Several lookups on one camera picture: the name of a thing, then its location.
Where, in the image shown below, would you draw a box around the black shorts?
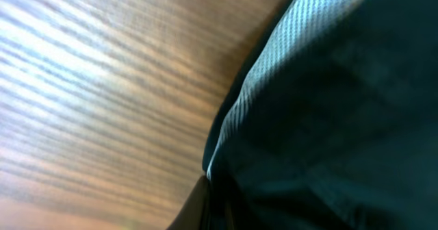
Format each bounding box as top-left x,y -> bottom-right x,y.
201,0 -> 437,229

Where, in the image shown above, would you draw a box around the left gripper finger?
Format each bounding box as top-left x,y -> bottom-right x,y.
167,175 -> 209,230

